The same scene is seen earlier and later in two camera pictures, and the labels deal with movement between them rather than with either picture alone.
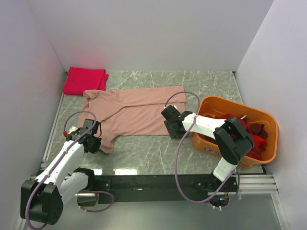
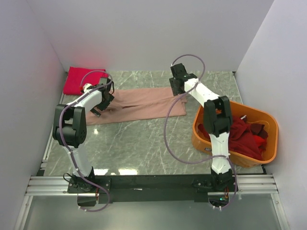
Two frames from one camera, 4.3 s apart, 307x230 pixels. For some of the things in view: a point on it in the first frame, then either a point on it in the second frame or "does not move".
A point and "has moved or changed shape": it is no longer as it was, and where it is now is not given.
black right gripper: (172, 133) → (175, 91)
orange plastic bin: (225, 109) does not move
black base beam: (162, 188) does not move
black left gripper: (97, 143) → (102, 108)
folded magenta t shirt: (81, 79) does not move
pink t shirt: (130, 111) has moved or changed shape
